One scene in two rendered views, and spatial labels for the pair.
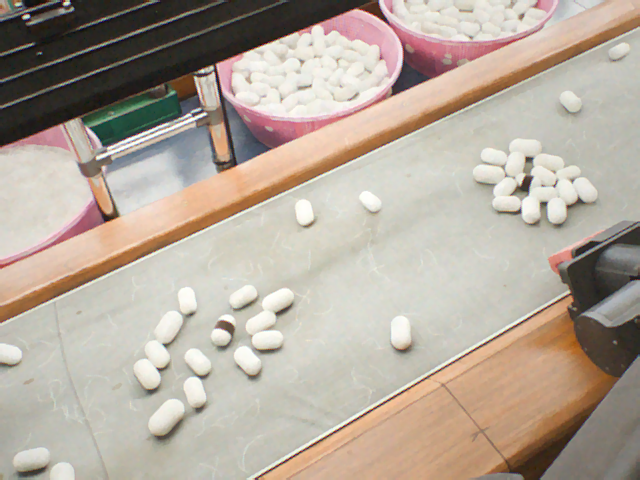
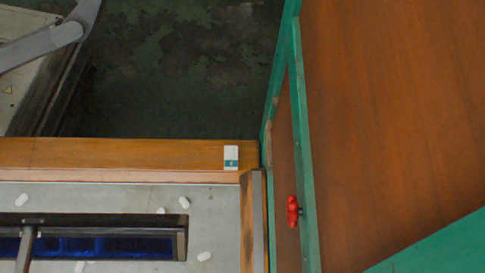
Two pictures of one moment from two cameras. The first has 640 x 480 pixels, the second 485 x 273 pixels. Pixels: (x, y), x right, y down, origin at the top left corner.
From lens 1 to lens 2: 82 cm
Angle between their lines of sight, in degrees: 67
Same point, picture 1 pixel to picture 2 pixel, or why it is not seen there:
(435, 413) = (39, 161)
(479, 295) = not seen: outside the picture
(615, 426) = (20, 50)
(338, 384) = (57, 197)
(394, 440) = (57, 161)
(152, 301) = not seen: outside the picture
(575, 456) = (33, 51)
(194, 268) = not seen: outside the picture
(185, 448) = (118, 205)
